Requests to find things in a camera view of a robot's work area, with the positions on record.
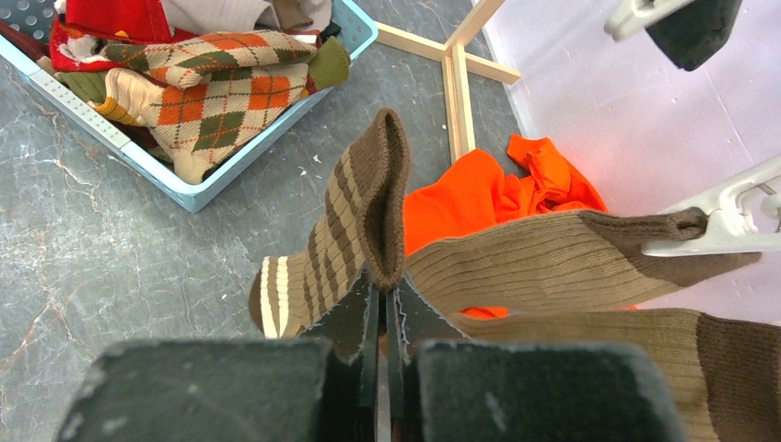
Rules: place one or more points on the brown beige striped sock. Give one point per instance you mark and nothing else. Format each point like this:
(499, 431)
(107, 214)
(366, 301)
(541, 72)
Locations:
(361, 228)

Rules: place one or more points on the wooden drying rack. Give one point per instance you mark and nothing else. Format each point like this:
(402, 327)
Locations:
(456, 65)

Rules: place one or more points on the orange shirt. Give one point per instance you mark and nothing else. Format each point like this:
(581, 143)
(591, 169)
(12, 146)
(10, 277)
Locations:
(475, 193)

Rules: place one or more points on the light blue basket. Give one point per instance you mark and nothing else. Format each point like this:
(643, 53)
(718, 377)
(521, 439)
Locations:
(35, 18)

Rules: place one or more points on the white clip hanger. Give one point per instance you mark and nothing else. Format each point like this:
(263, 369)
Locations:
(727, 206)

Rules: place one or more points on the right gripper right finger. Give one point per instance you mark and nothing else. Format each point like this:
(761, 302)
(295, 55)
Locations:
(447, 387)

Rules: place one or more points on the brown tan sock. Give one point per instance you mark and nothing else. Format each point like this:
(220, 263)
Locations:
(724, 374)
(565, 262)

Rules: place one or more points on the argyle patterned sock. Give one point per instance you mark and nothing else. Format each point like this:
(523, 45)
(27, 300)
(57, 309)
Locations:
(205, 98)

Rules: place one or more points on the pile of socks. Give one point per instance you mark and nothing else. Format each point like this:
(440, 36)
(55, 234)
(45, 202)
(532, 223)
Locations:
(199, 18)

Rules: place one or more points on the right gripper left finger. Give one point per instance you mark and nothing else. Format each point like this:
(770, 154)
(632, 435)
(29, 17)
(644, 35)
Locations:
(320, 386)

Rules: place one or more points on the red sock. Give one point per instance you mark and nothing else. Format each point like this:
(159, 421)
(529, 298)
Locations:
(82, 27)

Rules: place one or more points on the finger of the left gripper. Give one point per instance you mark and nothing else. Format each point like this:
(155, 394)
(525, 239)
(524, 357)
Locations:
(696, 32)

